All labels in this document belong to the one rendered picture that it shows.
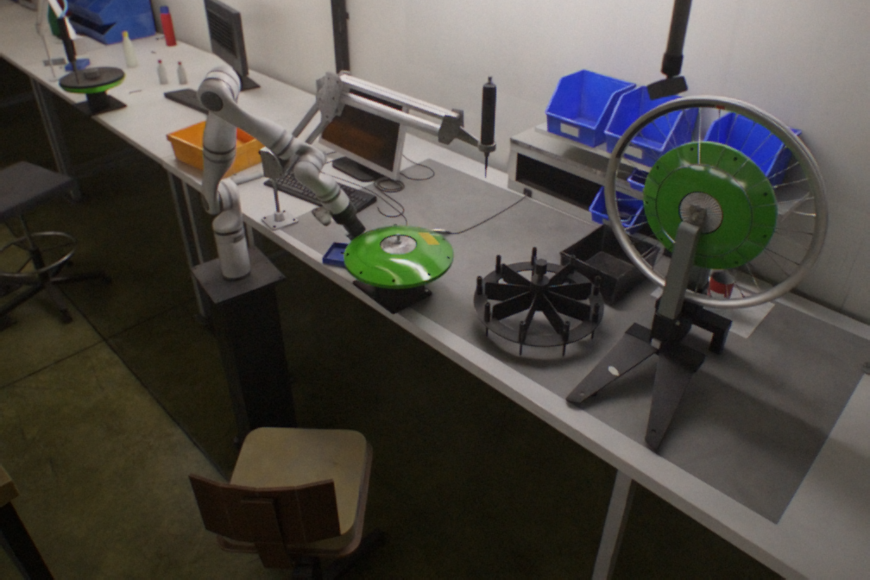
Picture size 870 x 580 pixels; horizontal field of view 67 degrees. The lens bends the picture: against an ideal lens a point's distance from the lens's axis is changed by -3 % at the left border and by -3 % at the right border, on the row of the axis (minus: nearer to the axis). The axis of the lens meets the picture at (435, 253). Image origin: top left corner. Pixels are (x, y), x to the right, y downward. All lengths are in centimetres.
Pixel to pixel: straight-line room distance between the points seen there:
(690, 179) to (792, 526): 76
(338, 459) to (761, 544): 107
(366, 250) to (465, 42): 115
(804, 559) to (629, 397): 51
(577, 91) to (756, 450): 130
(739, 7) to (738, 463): 123
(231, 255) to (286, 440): 61
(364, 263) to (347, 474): 57
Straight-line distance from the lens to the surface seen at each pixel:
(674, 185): 166
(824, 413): 190
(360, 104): 203
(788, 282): 168
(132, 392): 329
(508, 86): 267
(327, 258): 217
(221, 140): 196
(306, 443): 202
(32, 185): 374
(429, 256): 188
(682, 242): 163
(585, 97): 244
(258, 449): 204
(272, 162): 230
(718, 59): 220
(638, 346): 178
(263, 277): 228
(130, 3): 497
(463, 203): 250
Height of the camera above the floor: 211
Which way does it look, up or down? 33 degrees down
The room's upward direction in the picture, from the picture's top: straight up
